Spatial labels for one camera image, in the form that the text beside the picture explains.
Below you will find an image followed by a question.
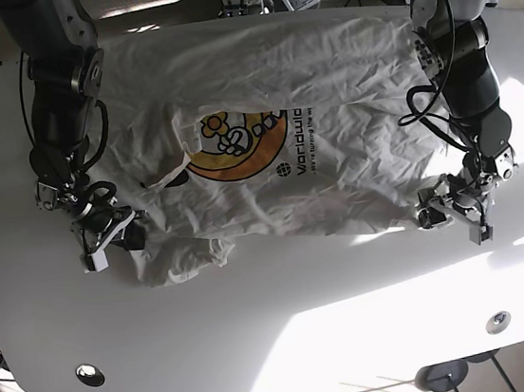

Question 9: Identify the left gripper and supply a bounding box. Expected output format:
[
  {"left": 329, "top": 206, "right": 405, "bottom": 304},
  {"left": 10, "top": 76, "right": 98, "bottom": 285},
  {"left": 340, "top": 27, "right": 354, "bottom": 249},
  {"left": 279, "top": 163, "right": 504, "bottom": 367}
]
[{"left": 417, "top": 171, "right": 499, "bottom": 230}]

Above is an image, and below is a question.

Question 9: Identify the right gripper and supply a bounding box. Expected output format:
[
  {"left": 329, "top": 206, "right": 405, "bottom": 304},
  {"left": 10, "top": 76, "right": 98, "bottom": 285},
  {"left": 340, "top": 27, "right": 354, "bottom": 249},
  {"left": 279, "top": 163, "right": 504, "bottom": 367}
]
[{"left": 71, "top": 206, "right": 147, "bottom": 254}]

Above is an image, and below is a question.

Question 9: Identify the white T-shirt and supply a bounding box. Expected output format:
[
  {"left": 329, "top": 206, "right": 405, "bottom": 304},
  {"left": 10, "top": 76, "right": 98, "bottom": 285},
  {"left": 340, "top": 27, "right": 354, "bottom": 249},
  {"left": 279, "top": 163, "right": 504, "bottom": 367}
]
[{"left": 91, "top": 9, "right": 445, "bottom": 287}]

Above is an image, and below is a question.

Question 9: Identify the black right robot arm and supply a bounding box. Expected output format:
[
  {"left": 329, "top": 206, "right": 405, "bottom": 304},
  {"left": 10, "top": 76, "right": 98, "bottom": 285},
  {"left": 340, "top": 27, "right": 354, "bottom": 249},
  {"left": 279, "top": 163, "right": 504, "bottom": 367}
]
[{"left": 0, "top": 0, "right": 145, "bottom": 271}]

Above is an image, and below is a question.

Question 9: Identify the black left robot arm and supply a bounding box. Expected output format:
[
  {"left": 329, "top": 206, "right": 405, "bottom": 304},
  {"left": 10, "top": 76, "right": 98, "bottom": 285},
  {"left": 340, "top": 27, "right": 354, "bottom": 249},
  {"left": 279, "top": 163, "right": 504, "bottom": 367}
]
[{"left": 401, "top": 0, "right": 516, "bottom": 244}]

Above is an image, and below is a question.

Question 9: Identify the right table grommet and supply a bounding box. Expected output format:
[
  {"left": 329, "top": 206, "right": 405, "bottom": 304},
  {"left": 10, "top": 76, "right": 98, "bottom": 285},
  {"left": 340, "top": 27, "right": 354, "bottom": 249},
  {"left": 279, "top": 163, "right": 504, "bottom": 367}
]
[{"left": 486, "top": 310, "right": 512, "bottom": 335}]

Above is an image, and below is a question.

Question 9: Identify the table grommet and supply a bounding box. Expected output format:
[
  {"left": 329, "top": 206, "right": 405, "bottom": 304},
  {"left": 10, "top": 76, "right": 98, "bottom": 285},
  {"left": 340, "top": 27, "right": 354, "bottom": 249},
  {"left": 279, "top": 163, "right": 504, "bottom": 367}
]
[
  {"left": 75, "top": 363, "right": 105, "bottom": 388},
  {"left": 486, "top": 310, "right": 512, "bottom": 335}
]

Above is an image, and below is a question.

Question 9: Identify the left table grommet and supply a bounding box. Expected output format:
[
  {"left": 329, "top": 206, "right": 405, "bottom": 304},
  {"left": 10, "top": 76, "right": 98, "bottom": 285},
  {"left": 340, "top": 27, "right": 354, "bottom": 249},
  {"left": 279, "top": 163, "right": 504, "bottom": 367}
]
[{"left": 75, "top": 363, "right": 105, "bottom": 388}]

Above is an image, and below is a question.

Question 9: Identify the round black stand base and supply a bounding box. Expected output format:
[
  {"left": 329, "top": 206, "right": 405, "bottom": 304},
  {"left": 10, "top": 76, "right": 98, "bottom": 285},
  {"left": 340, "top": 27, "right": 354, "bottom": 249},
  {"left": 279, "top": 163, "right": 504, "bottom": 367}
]
[{"left": 414, "top": 359, "right": 469, "bottom": 392}]

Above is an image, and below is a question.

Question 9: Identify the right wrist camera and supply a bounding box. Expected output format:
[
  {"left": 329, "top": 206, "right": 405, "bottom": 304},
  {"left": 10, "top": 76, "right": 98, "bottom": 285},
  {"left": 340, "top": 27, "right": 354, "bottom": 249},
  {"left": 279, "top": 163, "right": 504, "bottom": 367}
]
[{"left": 80, "top": 250, "right": 109, "bottom": 273}]

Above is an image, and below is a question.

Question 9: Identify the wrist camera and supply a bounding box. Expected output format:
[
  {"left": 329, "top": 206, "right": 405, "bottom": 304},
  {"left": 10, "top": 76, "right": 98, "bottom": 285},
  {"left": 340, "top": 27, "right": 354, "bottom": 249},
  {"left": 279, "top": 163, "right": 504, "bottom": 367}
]
[
  {"left": 468, "top": 224, "right": 494, "bottom": 245},
  {"left": 80, "top": 250, "right": 109, "bottom": 273}
]

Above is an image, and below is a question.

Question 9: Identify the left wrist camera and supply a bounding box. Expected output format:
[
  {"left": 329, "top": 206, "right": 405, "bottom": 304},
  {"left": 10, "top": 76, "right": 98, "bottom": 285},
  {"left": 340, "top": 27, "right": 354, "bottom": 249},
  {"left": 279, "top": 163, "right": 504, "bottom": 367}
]
[{"left": 468, "top": 224, "right": 494, "bottom": 245}]

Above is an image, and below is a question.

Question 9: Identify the black looping arm cable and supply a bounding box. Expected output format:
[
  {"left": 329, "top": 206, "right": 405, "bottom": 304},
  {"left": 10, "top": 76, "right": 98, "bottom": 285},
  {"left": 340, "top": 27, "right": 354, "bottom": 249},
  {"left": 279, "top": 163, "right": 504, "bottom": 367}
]
[{"left": 384, "top": 0, "right": 472, "bottom": 128}]

